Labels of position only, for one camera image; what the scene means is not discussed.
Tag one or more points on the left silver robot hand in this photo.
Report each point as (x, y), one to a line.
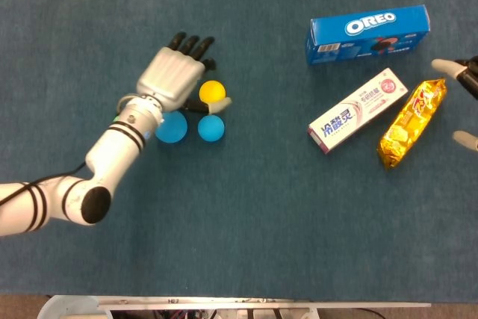
(170, 76)

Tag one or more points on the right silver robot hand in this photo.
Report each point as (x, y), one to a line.
(467, 70)

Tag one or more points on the yellow ball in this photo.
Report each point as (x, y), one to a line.
(212, 90)

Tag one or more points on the small blue ball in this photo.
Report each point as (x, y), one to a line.
(211, 128)

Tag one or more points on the gold foil snack packet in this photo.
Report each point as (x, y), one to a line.
(411, 124)

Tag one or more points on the white toothpaste box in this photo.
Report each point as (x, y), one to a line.
(354, 113)

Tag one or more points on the blue Oreo cookie box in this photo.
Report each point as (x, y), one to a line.
(336, 29)

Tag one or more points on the large blue ball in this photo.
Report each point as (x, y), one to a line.
(172, 130)

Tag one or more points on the teal table cloth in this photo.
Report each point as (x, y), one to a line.
(261, 222)

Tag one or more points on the white round container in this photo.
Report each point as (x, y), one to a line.
(63, 306)

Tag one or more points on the metal frame bar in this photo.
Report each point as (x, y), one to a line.
(261, 302)

